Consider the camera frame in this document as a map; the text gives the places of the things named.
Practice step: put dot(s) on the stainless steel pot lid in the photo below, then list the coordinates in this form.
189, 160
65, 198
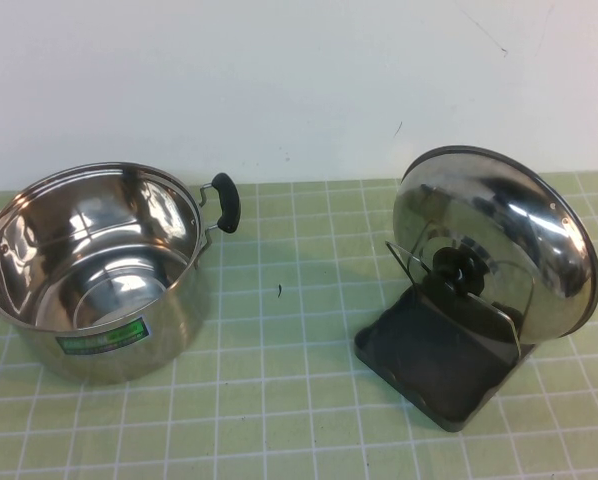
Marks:
529, 235

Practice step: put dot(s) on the stainless steel cooking pot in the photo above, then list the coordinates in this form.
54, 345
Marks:
129, 345

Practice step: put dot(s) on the small black debris piece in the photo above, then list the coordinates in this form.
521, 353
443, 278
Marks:
278, 290

